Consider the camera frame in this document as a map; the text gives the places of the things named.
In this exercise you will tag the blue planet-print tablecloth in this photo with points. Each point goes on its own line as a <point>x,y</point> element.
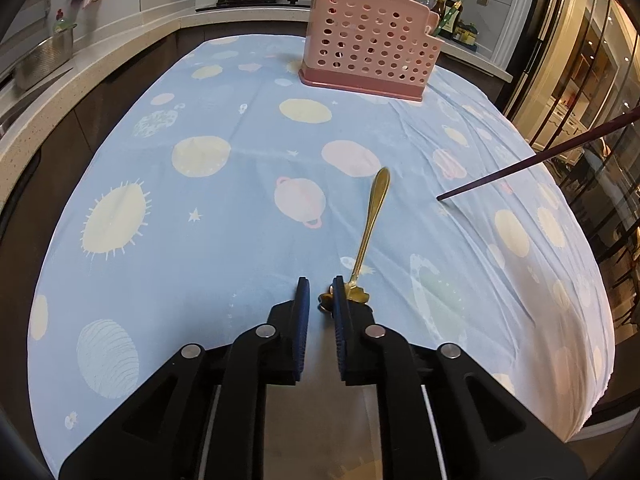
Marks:
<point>225,185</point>

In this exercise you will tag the black gas stove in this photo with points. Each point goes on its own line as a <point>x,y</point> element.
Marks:
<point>250,1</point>

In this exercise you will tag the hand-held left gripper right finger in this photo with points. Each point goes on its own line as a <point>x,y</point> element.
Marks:
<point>340,330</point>

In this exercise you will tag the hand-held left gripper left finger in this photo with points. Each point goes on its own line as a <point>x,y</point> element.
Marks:
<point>301,330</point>

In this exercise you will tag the glass door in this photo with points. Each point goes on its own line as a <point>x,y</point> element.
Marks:
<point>585,60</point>

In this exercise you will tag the group of condiment bottles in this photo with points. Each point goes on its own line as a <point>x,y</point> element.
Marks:
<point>452,17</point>

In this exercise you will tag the pink perforated utensil holder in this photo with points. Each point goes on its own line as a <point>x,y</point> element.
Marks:
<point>370,40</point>

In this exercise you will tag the dark red chopstick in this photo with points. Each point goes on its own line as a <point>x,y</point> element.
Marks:
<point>525,162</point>

